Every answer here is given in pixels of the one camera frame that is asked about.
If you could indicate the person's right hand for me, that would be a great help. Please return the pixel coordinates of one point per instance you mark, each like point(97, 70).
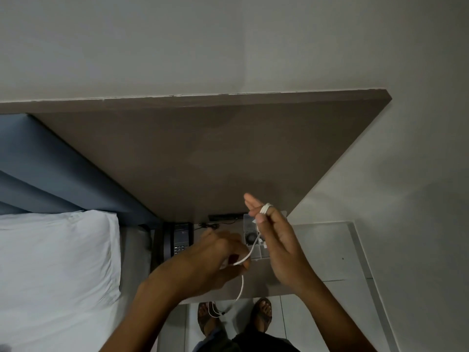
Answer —
point(285, 252)

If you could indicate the person's left hand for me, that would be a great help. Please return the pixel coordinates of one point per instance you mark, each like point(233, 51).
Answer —
point(198, 267)

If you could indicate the clear plastic organizer box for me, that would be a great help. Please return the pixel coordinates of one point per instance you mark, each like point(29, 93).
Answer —
point(262, 254)

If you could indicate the person's blue jeans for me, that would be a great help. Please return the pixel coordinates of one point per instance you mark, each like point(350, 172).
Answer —
point(209, 342)

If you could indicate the person's black shirt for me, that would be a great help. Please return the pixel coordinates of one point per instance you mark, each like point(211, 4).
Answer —
point(264, 344)

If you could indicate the black desk telephone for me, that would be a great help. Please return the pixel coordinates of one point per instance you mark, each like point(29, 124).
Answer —
point(181, 238)

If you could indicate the white bed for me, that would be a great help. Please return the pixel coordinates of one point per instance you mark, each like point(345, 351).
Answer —
point(128, 260)

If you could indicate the white pillow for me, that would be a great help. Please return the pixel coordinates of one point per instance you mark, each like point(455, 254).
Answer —
point(55, 263)

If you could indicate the blue padded headboard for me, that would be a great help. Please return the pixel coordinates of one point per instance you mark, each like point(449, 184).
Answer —
point(55, 168)

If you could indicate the black wall socket panel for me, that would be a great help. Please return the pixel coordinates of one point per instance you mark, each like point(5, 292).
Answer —
point(225, 218)

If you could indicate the brown wooden wall panel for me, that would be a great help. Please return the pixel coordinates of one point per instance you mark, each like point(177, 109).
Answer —
point(201, 150)

